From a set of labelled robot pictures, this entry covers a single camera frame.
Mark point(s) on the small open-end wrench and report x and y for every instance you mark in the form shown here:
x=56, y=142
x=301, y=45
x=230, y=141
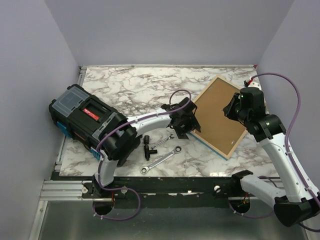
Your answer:
x=171, y=136

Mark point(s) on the black T-handle tool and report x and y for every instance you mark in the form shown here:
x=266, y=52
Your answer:
x=147, y=150

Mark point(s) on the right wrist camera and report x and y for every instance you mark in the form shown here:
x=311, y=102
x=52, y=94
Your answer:
x=251, y=83

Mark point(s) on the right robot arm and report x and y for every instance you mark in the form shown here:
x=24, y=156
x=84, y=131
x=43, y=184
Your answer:
x=299, y=199

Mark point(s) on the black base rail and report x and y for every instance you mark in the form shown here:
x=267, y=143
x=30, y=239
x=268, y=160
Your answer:
x=161, y=192

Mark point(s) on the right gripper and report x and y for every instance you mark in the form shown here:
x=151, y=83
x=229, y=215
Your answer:
x=229, y=109

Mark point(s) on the aluminium table frame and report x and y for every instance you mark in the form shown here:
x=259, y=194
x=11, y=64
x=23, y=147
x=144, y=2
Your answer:
x=63, y=214

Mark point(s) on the blue picture frame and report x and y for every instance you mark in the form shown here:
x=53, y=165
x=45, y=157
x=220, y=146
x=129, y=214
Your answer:
x=217, y=132

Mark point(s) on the large ratchet wrench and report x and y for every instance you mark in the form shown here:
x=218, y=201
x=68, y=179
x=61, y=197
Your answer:
x=176, y=150

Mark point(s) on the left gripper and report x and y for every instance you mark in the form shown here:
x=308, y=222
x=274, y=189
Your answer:
x=192, y=123

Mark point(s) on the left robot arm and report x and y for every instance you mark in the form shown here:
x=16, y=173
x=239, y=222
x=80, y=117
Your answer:
x=122, y=135

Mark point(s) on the black toolbox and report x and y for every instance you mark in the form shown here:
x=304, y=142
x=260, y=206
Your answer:
x=81, y=116

